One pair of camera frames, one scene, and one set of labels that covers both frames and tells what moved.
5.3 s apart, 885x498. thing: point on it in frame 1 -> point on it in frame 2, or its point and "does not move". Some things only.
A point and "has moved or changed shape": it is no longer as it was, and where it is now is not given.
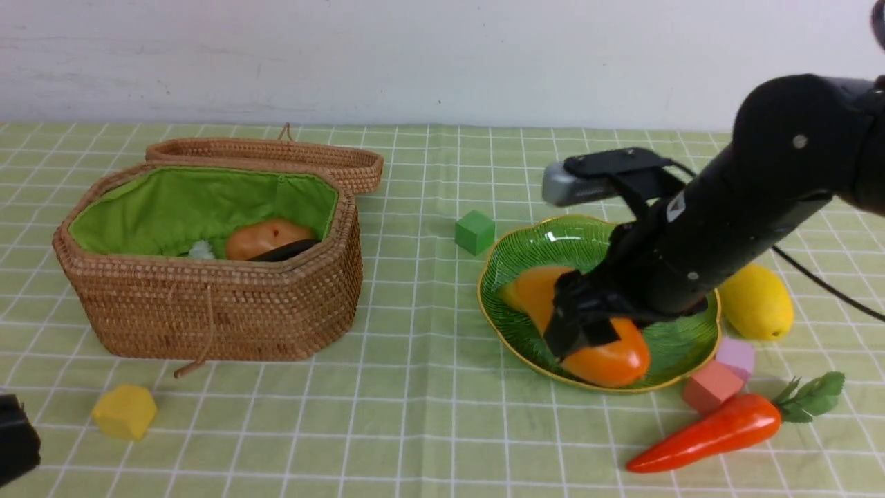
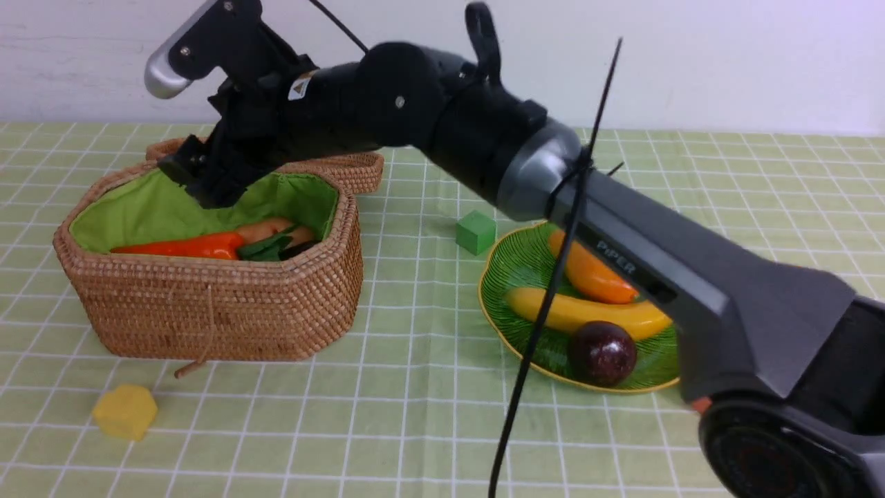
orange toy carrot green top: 747,420 has moved or changed shape
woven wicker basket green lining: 164,212 does not move
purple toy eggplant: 285,252 does not move
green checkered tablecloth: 424,398 does not move
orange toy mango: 621,364 has moved or changed shape
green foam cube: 475,232 does not move
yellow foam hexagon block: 127,412 does not move
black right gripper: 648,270 -> 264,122
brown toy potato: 256,238 does not move
